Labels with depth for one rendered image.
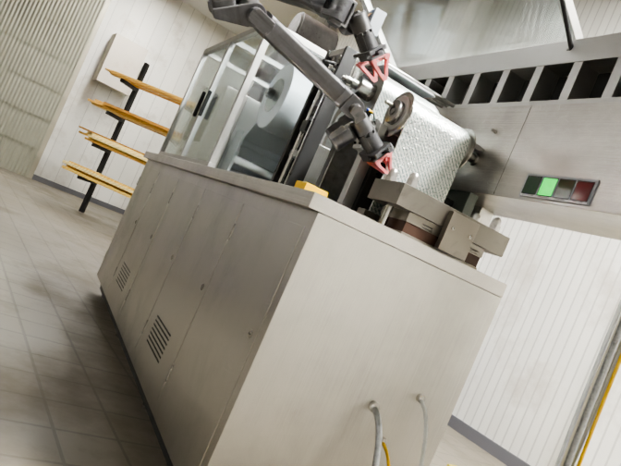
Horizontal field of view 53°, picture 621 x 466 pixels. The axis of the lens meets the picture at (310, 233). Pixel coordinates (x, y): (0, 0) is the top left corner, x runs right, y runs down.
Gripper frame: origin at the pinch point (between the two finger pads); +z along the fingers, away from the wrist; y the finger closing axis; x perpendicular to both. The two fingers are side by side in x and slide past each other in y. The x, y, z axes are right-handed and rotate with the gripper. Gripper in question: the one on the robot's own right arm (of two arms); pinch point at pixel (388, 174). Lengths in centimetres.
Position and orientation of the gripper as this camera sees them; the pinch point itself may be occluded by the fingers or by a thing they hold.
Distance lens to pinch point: 186.5
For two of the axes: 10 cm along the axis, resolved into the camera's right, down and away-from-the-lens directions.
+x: 7.6, -6.0, 2.3
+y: 4.0, 1.5, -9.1
